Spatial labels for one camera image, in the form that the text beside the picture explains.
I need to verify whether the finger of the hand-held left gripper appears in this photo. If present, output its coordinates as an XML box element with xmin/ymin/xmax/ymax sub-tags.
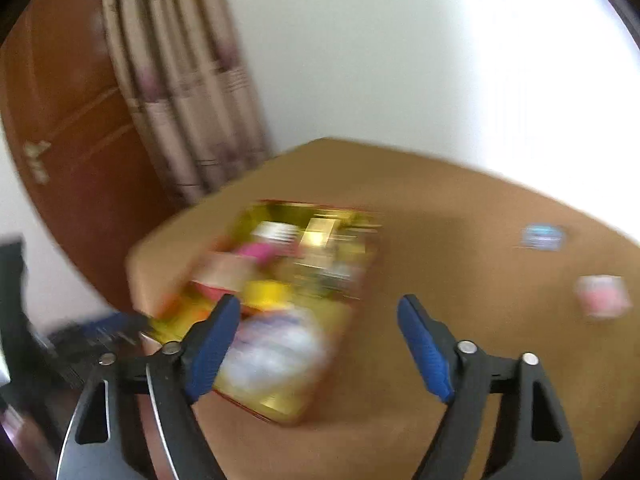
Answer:
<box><xmin>50</xmin><ymin>311</ymin><xmax>153</xmax><ymax>347</ymax></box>

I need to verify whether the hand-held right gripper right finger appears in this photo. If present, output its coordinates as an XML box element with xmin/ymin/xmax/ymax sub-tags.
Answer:
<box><xmin>397</xmin><ymin>293</ymin><xmax>584</xmax><ymax>480</ymax></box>

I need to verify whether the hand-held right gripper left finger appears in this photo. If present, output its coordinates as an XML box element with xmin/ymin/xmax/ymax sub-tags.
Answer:
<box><xmin>56</xmin><ymin>293</ymin><xmax>242</xmax><ymax>480</ymax></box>

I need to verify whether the red and gold box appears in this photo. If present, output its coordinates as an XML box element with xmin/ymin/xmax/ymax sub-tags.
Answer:
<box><xmin>144</xmin><ymin>198</ymin><xmax>385</xmax><ymax>429</ymax></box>

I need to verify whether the pink block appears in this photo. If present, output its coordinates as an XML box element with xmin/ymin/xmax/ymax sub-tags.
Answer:
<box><xmin>234</xmin><ymin>241</ymin><xmax>282</xmax><ymax>267</ymax></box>

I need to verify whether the bottle with blue cap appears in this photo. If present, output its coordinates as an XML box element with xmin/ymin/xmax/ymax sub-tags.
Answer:
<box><xmin>517</xmin><ymin>223</ymin><xmax>565</xmax><ymax>252</ymax></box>

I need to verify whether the clear box with red contents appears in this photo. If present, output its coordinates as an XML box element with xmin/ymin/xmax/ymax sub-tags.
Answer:
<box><xmin>574</xmin><ymin>274</ymin><xmax>632</xmax><ymax>320</ymax></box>

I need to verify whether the brown wooden door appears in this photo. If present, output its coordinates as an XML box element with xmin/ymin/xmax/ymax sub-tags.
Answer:
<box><xmin>0</xmin><ymin>0</ymin><xmax>177</xmax><ymax>313</ymax></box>

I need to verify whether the beige patterned curtain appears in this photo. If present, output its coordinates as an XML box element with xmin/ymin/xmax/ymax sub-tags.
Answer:
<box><xmin>99</xmin><ymin>0</ymin><xmax>275</xmax><ymax>207</ymax></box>

